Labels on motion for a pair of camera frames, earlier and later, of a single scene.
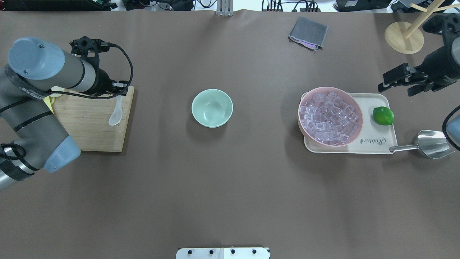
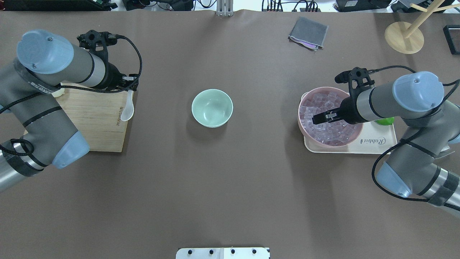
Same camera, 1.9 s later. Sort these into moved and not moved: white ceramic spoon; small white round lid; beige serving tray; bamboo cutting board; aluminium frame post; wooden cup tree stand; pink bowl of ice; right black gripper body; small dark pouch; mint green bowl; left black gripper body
Moved: left black gripper body; white ceramic spoon; right black gripper body
Not moved: mint green bowl; wooden cup tree stand; beige serving tray; aluminium frame post; pink bowl of ice; small dark pouch; bamboo cutting board; small white round lid
